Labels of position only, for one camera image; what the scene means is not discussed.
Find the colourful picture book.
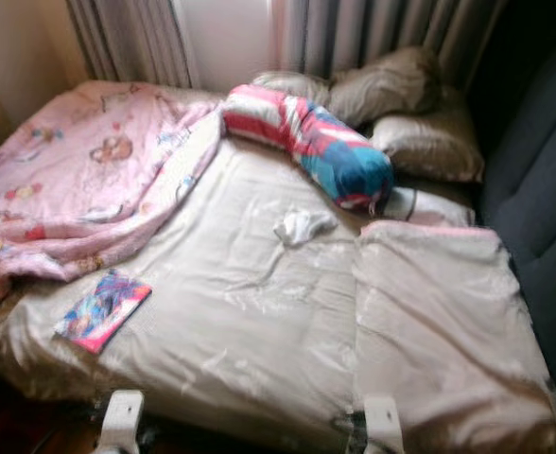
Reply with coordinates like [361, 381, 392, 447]
[53, 270, 154, 356]

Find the beige duvet with pink trim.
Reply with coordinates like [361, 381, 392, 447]
[352, 222, 556, 454]

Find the beige printed bed sheet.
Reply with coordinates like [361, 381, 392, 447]
[0, 137, 492, 454]

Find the crumpled white sock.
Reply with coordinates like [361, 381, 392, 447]
[273, 208, 340, 249]

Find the small white pillow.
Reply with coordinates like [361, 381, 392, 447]
[382, 184, 478, 228]

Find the red blue striped bolster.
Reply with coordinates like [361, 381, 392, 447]
[221, 83, 397, 214]

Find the beige pillow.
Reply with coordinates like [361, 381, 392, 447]
[250, 71, 331, 100]
[371, 90, 487, 183]
[327, 45, 444, 129]

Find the dark grey upholstered chair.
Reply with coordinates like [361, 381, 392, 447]
[467, 0, 556, 454]

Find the pink cartoon print blanket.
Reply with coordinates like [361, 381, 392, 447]
[0, 80, 222, 323]

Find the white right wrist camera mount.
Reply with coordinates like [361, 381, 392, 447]
[363, 395, 404, 454]

